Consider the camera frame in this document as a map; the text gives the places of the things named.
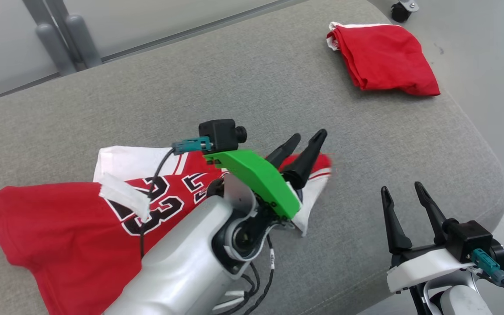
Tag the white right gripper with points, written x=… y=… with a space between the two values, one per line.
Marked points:
x=422 y=267

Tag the teal left camera connector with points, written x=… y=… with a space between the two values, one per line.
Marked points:
x=193 y=144

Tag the teal right camera connector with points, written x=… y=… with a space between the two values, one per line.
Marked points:
x=486 y=262

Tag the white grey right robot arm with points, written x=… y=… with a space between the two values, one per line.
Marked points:
x=462 y=304

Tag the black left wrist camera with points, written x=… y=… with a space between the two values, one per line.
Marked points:
x=219 y=135

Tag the red shorts with white stripe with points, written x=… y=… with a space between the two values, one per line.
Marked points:
x=387 y=61

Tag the black caster wheel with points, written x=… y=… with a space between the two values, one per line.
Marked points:
x=400 y=12

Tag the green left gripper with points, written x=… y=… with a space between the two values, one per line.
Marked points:
x=256 y=179

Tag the red basketball jersey number 23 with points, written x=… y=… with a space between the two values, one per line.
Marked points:
x=59 y=227

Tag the teal camera connector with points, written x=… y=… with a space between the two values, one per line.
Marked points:
x=486 y=262
x=193 y=144

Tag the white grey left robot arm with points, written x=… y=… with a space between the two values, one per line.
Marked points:
x=182 y=271

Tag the grey metal partition post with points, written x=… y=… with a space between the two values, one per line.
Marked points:
x=83 y=43
x=53 y=48

